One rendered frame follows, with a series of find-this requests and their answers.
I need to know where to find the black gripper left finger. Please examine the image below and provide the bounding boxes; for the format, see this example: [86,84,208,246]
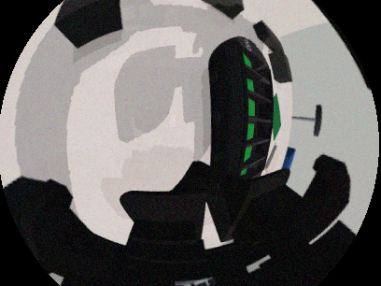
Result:
[120,161,206,239]

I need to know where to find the beige flat rectangular slab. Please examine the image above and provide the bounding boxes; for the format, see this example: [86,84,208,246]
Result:
[264,146,279,174]

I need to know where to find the flat green panel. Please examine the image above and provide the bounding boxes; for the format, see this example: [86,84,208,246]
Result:
[273,95,281,140]

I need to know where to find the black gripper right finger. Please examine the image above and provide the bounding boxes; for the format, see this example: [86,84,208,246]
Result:
[197,161,290,243]

